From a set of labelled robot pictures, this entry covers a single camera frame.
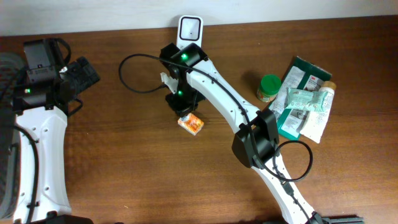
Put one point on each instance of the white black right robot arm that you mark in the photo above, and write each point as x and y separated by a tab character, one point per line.
256	140

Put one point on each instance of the grey plastic mesh basket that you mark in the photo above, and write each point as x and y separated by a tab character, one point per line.
10	66

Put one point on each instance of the mint green wipes packet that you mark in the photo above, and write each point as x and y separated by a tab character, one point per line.
306	100

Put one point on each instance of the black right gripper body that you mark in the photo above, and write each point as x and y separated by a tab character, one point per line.
185	96

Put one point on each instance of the white tube with tan cap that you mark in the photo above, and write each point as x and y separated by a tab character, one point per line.
316	122

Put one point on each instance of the dark green 3M package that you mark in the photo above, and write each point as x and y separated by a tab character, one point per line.
302	75

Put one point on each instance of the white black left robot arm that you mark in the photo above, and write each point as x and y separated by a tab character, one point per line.
41	107

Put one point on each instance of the white barcode scanner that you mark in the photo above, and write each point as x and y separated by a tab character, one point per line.
190	30

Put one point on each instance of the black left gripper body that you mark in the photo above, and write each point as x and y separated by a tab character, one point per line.
83	76

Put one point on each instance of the orange tissue pack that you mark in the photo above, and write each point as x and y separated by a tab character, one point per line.
191	123

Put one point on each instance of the green lid jar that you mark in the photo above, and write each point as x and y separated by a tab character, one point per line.
268	88

